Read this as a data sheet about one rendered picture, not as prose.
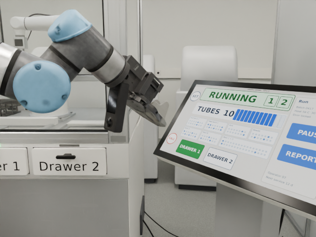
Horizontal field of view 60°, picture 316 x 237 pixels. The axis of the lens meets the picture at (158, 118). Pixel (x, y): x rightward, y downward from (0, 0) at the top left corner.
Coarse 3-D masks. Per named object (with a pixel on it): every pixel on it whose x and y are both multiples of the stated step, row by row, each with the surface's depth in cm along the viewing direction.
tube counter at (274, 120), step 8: (224, 112) 82; (232, 112) 80; (240, 112) 78; (248, 112) 77; (256, 112) 75; (264, 112) 74; (232, 120) 78; (240, 120) 77; (248, 120) 75; (256, 120) 74; (264, 120) 72; (272, 120) 71; (280, 120) 69; (280, 128) 68
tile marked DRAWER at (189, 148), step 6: (180, 144) 86; (186, 144) 84; (192, 144) 83; (198, 144) 81; (180, 150) 84; (186, 150) 83; (192, 150) 81; (198, 150) 80; (192, 156) 80; (198, 156) 79
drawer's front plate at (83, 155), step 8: (32, 152) 107; (40, 152) 107; (48, 152) 107; (56, 152) 107; (64, 152) 107; (72, 152) 107; (80, 152) 107; (88, 152) 107; (96, 152) 107; (104, 152) 107; (32, 160) 108; (40, 160) 108; (48, 160) 108; (56, 160) 108; (64, 160) 108; (72, 160) 108; (80, 160) 108; (88, 160) 108; (96, 160) 108; (104, 160) 108; (48, 168) 109; (56, 168) 109; (72, 168) 108; (80, 168) 108; (88, 168) 108; (96, 168) 108; (104, 168) 108
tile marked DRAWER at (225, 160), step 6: (210, 150) 77; (216, 150) 76; (222, 150) 75; (210, 156) 76; (216, 156) 75; (222, 156) 74; (228, 156) 73; (234, 156) 72; (210, 162) 75; (216, 162) 74; (222, 162) 73; (228, 162) 72; (234, 162) 71; (228, 168) 71
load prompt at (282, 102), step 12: (204, 96) 91; (216, 96) 88; (228, 96) 85; (240, 96) 82; (252, 96) 79; (264, 96) 76; (276, 96) 74; (288, 96) 72; (264, 108) 74; (276, 108) 72; (288, 108) 70
